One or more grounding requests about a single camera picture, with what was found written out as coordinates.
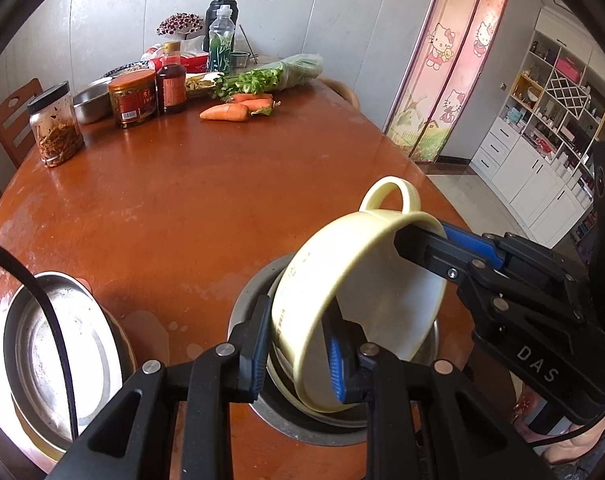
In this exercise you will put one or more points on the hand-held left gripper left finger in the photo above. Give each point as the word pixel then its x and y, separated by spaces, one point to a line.
pixel 262 360

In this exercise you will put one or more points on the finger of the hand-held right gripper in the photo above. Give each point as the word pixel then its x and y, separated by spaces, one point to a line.
pixel 422 250
pixel 467 240

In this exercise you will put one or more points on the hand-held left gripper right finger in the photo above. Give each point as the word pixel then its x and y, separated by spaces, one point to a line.
pixel 335 365

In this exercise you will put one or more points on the small metal bowl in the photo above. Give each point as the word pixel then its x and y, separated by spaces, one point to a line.
pixel 282 385

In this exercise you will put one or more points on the large metal bowl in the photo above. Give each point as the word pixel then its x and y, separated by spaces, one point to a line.
pixel 302 430

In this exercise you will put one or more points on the round metal pan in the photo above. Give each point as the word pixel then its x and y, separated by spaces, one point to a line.
pixel 37 350

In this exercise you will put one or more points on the pink patterned cloth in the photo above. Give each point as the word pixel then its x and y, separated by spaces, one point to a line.
pixel 582 440

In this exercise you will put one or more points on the white cabinet with shelves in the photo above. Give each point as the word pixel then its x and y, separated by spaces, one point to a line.
pixel 532 170

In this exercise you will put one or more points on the pink cartoon cat door curtain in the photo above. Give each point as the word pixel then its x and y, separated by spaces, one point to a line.
pixel 447 60

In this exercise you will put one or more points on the orange carrot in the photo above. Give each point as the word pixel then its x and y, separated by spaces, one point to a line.
pixel 252 96
pixel 260 106
pixel 225 112

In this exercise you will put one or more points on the bag of green vegetables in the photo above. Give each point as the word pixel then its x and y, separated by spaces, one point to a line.
pixel 262 77

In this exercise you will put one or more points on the small metal cup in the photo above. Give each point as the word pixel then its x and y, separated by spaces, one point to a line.
pixel 239 60

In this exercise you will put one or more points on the dish of yellow food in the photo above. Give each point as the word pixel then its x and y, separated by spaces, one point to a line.
pixel 202 84

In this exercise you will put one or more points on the clear plastic bottle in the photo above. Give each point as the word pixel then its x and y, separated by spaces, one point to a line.
pixel 221 45

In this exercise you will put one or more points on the dark sauce bottle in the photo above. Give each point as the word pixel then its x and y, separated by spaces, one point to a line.
pixel 171 87

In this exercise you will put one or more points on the orange-lidded jar with red label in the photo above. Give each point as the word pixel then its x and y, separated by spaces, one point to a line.
pixel 132 102

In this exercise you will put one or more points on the red tissue pack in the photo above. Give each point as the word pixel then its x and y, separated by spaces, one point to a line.
pixel 195 62

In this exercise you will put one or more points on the black-lidded pickle jar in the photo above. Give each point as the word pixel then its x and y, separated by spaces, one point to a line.
pixel 57 130

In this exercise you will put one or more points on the metal basin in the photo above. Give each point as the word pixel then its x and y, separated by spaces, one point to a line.
pixel 92 102

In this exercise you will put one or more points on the black thermos flask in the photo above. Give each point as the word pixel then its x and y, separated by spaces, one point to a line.
pixel 212 15

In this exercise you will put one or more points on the patterned bowl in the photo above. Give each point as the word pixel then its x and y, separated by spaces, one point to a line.
pixel 127 68

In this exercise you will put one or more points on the red white packet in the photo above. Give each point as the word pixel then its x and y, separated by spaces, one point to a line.
pixel 151 53

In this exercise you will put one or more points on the red white flower ornament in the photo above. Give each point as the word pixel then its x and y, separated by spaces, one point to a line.
pixel 180 24

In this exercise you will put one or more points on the brown wooden chair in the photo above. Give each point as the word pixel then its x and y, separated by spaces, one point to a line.
pixel 12 120

